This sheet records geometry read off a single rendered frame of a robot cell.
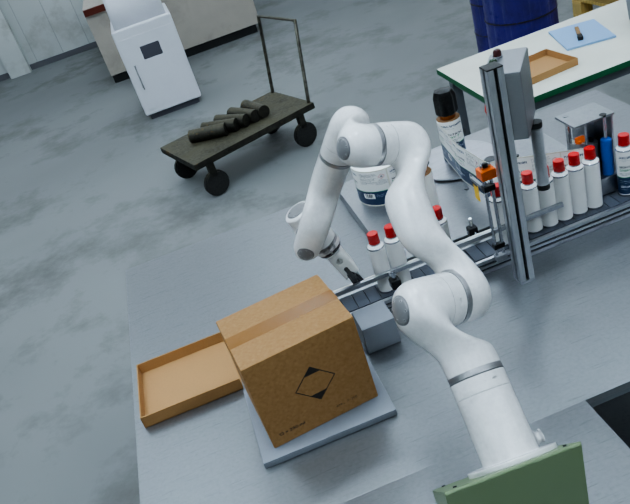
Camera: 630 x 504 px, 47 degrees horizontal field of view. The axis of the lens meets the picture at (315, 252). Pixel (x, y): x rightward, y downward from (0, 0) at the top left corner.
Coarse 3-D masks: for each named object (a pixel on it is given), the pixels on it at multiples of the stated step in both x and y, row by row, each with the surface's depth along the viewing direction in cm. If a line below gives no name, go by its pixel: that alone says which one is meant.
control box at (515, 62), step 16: (512, 64) 186; (528, 64) 194; (512, 80) 183; (528, 80) 193; (512, 96) 186; (528, 96) 192; (512, 112) 188; (528, 112) 191; (512, 128) 191; (528, 128) 190
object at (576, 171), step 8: (576, 152) 219; (568, 160) 220; (576, 160) 218; (568, 168) 220; (576, 168) 219; (576, 176) 220; (584, 176) 221; (576, 184) 221; (584, 184) 222; (576, 192) 223; (584, 192) 223; (576, 200) 225; (584, 200) 225; (576, 208) 226; (584, 208) 226
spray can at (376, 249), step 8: (368, 232) 214; (376, 232) 213; (368, 240) 214; (376, 240) 213; (368, 248) 215; (376, 248) 213; (384, 248) 215; (376, 256) 214; (384, 256) 215; (376, 264) 216; (384, 264) 216; (376, 272) 218; (384, 280) 219; (384, 288) 221
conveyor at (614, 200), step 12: (612, 192) 233; (612, 204) 227; (576, 216) 227; (588, 216) 226; (552, 228) 226; (492, 240) 229; (468, 252) 227; (480, 252) 226; (492, 252) 224; (420, 276) 224; (372, 288) 226; (348, 300) 224; (360, 300) 222; (372, 300) 221
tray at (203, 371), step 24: (216, 336) 231; (168, 360) 231; (192, 360) 228; (216, 360) 225; (144, 384) 225; (168, 384) 222; (192, 384) 219; (216, 384) 215; (240, 384) 210; (144, 408) 215; (168, 408) 207; (192, 408) 210
